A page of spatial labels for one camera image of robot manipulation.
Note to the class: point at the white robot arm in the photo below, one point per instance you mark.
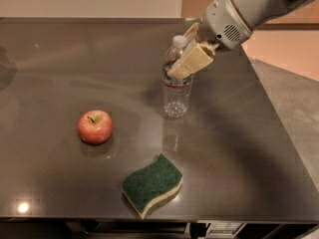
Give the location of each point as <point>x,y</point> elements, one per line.
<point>256,13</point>

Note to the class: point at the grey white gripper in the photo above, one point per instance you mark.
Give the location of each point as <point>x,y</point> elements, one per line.
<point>223,23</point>

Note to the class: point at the clear plastic water bottle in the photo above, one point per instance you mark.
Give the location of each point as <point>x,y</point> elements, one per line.
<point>176,93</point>

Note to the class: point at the red apple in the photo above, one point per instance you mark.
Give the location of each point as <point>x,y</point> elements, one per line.
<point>95,127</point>

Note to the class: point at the green and yellow sponge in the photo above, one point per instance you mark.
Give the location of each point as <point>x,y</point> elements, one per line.
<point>151,185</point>

